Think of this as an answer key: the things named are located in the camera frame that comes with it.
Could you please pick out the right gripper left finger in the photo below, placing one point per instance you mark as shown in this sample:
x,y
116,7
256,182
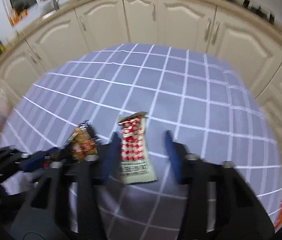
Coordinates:
x,y
45,212

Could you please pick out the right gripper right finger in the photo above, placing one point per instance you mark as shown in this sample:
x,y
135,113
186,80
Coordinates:
x,y
238,212

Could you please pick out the dark brown snack wrapper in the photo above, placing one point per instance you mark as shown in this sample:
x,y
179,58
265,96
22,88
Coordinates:
x,y
83,141

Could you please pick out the red white snack wrapper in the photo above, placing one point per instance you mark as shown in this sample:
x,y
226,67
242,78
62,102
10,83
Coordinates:
x,y
135,164

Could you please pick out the white tissue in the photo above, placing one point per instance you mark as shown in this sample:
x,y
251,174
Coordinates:
x,y
21,181

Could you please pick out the lower kitchen cabinets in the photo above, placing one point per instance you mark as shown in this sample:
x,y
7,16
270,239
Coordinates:
x,y
249,44

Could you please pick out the grey checked tablecloth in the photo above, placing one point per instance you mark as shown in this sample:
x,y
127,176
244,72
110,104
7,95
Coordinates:
x,y
199,99

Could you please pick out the orange box on windowsill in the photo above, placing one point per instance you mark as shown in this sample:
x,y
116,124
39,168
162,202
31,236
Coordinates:
x,y
15,17

